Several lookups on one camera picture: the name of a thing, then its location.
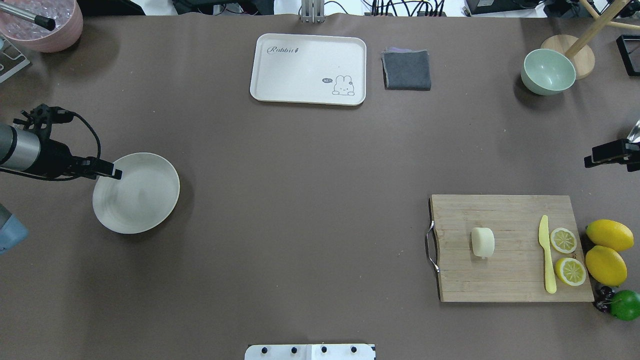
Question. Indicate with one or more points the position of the lemon half near edge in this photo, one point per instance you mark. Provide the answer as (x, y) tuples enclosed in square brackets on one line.
[(571, 271)]

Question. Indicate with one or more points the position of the mint green bowl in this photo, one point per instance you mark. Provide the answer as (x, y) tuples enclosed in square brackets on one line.
[(547, 72)]

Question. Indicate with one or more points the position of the aluminium frame post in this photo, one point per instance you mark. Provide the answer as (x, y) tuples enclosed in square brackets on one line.
[(312, 11)]

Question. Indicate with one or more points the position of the whole lemon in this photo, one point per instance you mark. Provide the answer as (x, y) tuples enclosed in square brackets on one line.
[(610, 234), (606, 266)]

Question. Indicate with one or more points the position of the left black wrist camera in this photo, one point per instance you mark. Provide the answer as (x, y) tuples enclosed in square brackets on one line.
[(40, 120)]

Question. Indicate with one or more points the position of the yellow plastic knife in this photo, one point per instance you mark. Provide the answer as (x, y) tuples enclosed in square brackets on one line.
[(544, 241)]

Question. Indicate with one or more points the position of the wooden cutting board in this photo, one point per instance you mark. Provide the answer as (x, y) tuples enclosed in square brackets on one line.
[(515, 272)]

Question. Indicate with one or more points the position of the grey folded cloth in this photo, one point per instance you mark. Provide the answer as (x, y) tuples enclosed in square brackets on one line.
[(406, 70)]

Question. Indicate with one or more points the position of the metal black-tipped scoop handle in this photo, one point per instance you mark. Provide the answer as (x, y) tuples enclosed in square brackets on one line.
[(37, 19)]

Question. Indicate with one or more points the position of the white cup rack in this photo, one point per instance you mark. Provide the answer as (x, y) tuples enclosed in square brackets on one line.
[(12, 60)]

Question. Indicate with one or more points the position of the pink bowl with ice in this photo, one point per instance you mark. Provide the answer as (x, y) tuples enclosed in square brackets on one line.
[(67, 15)]

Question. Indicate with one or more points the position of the whole lemon lower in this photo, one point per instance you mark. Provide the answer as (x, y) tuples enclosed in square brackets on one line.
[(606, 266)]

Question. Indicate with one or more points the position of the green lime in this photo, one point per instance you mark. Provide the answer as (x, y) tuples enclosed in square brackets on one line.
[(625, 305)]

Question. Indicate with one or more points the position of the black glass tray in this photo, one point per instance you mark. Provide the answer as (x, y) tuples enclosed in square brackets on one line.
[(629, 49)]

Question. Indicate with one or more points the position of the round white plate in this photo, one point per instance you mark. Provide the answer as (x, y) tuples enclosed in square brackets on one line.
[(144, 196)]

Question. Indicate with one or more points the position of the lemon half near bun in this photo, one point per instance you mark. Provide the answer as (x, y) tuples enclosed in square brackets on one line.
[(563, 240)]

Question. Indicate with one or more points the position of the white camera pole base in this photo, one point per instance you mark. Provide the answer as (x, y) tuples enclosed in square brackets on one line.
[(318, 351)]

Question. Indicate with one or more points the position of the whole lemon upper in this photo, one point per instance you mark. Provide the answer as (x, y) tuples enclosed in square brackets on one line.
[(610, 234)]

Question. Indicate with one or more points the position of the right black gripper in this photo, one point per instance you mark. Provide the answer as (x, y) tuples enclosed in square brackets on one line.
[(609, 152)]

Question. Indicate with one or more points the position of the white rabbit tray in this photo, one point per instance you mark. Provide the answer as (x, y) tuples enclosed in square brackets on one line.
[(309, 69)]

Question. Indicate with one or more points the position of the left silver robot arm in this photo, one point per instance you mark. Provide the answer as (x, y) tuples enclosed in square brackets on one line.
[(34, 155)]

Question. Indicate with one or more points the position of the wooden cup tree stand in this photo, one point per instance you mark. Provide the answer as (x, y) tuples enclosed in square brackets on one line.
[(576, 49)]

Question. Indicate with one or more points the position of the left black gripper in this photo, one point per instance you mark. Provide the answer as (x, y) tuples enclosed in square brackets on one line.
[(54, 156)]

